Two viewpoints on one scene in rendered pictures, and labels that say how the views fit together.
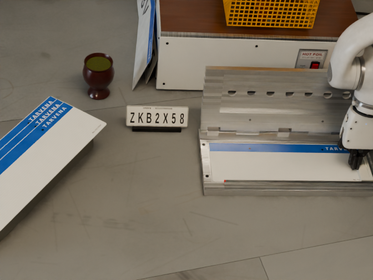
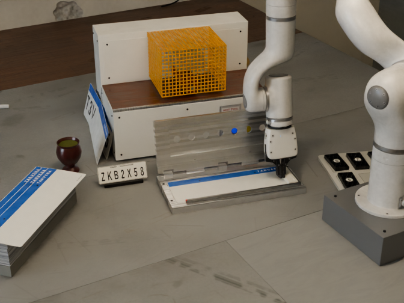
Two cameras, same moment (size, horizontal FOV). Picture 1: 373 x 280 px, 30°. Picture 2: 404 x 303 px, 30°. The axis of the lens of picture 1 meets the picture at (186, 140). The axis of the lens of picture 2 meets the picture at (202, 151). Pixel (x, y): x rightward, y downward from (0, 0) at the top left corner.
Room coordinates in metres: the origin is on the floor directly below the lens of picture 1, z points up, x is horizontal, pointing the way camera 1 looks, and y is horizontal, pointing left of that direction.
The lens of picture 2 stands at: (-0.85, 0.12, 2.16)
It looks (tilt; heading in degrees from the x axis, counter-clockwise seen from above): 28 degrees down; 352
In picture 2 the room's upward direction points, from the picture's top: straight up
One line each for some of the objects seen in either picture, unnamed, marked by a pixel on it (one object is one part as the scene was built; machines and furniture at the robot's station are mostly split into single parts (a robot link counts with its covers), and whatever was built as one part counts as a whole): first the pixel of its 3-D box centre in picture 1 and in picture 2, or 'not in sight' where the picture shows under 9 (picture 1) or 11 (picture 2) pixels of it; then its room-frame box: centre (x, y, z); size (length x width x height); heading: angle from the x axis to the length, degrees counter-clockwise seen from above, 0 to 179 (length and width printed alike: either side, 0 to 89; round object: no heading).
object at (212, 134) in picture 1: (287, 159); (230, 182); (1.21, -0.26, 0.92); 0.44 x 0.21 x 0.04; 99
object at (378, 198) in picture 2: not in sight; (391, 174); (0.92, -0.68, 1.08); 0.19 x 0.19 x 0.18
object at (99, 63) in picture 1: (98, 77); (69, 156); (1.39, 0.25, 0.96); 0.09 x 0.09 x 0.11
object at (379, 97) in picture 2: not in sight; (393, 109); (0.91, -0.65, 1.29); 0.19 x 0.12 x 0.24; 128
